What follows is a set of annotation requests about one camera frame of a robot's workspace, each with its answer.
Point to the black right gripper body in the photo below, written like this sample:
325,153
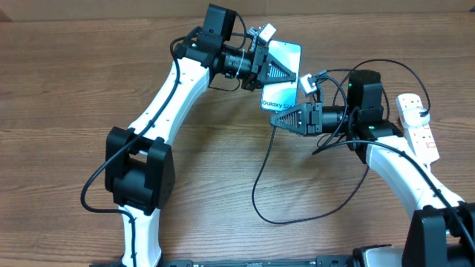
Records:
315,119

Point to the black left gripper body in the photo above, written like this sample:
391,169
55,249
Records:
251,80

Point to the Samsung Galaxy smartphone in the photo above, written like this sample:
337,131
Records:
281,96

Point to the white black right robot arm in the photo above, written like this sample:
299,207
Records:
441,229

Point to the white charger plug adapter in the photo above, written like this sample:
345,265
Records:
413,117

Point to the white power strip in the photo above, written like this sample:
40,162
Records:
420,138

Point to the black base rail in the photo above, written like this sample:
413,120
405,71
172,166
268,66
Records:
259,262

